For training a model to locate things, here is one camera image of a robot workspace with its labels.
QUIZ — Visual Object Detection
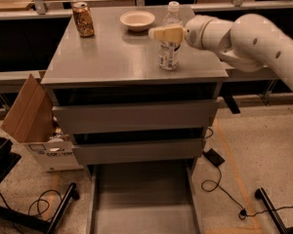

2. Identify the white paper bowl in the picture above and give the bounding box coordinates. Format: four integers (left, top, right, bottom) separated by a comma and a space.
120, 11, 155, 32

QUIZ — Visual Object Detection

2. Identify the grey top drawer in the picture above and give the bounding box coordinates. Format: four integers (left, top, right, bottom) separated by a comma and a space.
53, 100, 218, 134

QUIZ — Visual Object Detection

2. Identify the grey open bottom drawer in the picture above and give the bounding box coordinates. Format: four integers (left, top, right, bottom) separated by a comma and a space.
86, 161, 202, 234

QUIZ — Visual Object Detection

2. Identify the gold soda can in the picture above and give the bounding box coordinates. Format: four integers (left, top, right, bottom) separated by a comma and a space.
72, 2, 95, 37

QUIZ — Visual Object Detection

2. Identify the clear plastic water bottle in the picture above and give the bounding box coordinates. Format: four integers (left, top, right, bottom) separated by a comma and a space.
158, 1, 182, 71

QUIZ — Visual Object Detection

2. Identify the black stand base left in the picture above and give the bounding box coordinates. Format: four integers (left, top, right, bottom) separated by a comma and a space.
0, 137, 79, 234

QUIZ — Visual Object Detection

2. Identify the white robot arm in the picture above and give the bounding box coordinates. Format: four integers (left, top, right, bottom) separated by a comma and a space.
148, 14, 293, 92

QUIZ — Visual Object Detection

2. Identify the black stand leg right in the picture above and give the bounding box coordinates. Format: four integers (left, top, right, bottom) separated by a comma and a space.
255, 188, 293, 234

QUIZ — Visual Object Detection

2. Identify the grey metal rail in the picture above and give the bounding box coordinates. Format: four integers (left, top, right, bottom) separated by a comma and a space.
0, 1, 293, 93

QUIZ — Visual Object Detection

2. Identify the grey middle drawer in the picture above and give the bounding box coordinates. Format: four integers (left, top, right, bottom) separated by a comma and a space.
72, 138, 205, 165

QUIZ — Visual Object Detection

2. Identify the grey drawer cabinet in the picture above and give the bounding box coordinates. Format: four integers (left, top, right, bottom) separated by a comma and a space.
41, 5, 230, 180

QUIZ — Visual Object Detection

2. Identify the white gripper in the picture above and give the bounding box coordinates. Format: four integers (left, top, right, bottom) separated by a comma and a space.
148, 15, 217, 49

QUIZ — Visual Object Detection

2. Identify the black cable on left floor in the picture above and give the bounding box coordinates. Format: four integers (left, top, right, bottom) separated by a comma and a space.
0, 188, 63, 234

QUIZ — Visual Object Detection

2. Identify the open cardboard box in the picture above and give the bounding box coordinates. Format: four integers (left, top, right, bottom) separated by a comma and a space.
1, 75, 82, 172

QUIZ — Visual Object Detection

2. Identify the black power adapter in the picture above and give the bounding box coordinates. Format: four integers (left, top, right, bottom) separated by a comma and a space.
203, 148, 225, 167

